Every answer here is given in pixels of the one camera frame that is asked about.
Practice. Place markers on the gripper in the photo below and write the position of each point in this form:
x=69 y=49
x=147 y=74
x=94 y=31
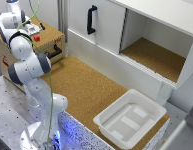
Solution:
x=32 y=28

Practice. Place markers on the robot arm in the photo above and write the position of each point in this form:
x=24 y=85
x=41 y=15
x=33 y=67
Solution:
x=29 y=68

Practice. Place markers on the wooden drawer box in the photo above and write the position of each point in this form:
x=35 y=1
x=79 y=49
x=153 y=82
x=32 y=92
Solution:
x=51 y=35

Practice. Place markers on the white sliding door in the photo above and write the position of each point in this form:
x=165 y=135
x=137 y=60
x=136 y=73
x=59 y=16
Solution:
x=107 y=23

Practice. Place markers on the white cabinet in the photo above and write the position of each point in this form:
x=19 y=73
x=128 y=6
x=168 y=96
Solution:
x=152 y=20

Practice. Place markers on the white plastic box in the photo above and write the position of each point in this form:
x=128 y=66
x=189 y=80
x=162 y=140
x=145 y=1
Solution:
x=129 y=121

